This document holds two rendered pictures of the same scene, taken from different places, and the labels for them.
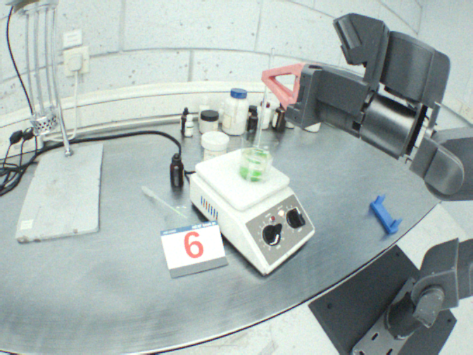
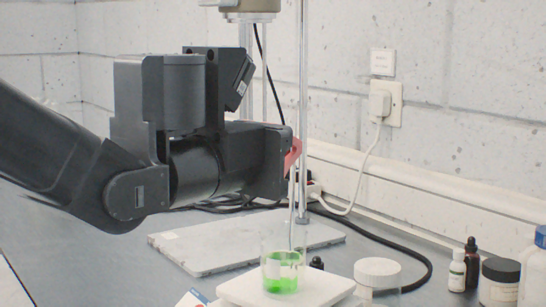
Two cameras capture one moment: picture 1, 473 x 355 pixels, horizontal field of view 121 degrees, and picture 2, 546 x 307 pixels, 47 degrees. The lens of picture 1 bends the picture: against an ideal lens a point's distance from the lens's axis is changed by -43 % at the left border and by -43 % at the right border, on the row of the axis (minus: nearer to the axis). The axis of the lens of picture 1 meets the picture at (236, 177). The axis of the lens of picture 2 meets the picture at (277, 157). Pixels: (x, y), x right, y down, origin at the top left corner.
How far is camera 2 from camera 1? 72 cm
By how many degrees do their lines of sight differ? 79
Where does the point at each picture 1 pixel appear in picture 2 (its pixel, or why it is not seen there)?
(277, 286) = not seen: outside the picture
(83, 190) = (245, 250)
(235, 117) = (523, 286)
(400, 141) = not seen: hidden behind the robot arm
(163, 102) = (482, 223)
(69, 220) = (194, 255)
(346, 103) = not seen: hidden behind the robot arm
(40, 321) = (64, 275)
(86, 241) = (177, 275)
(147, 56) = (482, 127)
